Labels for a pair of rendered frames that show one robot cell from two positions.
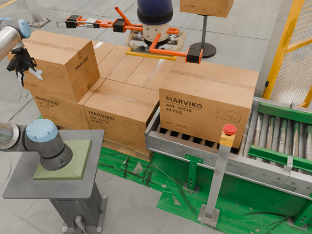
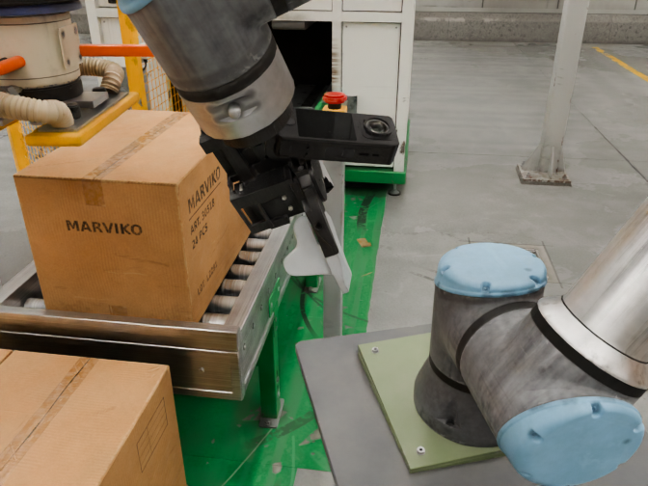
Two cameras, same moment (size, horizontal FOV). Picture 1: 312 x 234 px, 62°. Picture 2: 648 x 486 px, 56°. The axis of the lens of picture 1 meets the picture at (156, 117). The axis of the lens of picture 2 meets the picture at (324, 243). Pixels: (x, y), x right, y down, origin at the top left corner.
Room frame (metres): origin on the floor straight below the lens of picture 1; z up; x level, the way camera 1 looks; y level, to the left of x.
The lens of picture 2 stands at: (1.40, 1.27, 1.44)
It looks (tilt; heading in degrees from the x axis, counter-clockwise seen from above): 27 degrees down; 254
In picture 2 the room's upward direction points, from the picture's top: straight up
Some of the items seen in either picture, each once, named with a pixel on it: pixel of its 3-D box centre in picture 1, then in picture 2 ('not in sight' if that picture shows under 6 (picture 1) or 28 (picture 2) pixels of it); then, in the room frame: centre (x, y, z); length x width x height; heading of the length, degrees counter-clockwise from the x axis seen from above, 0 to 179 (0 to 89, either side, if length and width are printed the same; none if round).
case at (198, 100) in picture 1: (207, 100); (154, 206); (1.43, -0.39, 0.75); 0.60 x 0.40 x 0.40; 66
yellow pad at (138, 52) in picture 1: (152, 50); (88, 108); (1.53, 0.00, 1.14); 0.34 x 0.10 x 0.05; 72
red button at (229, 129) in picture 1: (229, 130); (335, 100); (0.89, -0.38, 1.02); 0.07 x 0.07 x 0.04
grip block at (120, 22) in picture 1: (120, 25); not in sight; (1.69, 0.21, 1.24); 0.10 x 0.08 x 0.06; 162
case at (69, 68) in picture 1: (56, 65); not in sight; (2.02, 0.87, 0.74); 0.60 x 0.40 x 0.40; 66
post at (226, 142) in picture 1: (216, 182); (333, 259); (0.89, -0.38, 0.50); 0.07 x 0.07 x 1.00; 65
